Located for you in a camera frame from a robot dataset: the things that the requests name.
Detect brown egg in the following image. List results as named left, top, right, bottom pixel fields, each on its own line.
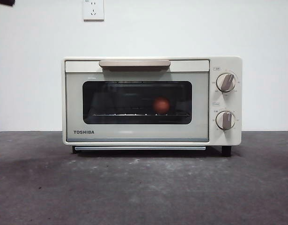
left=153, top=97, right=170, bottom=115

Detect oven door with beige handle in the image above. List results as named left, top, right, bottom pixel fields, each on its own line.
left=65, top=60, right=210, bottom=143

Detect metal crumb tray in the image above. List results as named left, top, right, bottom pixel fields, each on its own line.
left=73, top=146, right=207, bottom=151

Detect cream oven knob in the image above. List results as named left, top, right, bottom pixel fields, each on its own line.
left=215, top=73, right=236, bottom=92
left=215, top=111, right=236, bottom=131

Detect cream Toshiba toaster oven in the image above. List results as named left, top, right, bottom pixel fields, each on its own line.
left=62, top=56, right=243, bottom=157

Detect metal wire oven rack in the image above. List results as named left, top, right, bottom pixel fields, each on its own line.
left=91, top=112, right=191, bottom=117

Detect white wall socket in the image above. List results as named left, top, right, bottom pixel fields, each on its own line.
left=83, top=0, right=105, bottom=22

